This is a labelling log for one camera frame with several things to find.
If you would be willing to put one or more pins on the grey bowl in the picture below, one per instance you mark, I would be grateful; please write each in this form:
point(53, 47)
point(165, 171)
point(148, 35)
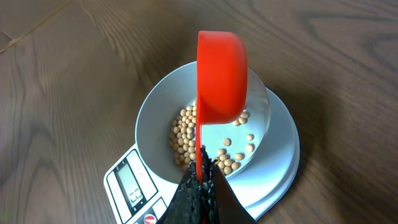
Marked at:
point(158, 135)

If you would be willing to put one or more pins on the red measuring scoop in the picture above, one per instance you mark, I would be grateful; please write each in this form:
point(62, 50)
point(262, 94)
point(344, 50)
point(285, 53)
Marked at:
point(222, 82)

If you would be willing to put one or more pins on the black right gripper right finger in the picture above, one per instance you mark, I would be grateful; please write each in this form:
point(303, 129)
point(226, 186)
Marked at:
point(220, 205)

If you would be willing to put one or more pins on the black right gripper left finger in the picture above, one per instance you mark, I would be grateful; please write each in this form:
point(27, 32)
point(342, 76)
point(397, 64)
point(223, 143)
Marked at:
point(185, 206)

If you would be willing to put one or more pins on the soybeans in bowl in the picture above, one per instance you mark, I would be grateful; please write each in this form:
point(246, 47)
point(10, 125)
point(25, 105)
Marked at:
point(192, 140)

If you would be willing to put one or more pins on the white digital kitchen scale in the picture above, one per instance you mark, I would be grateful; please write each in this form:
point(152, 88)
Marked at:
point(146, 173)

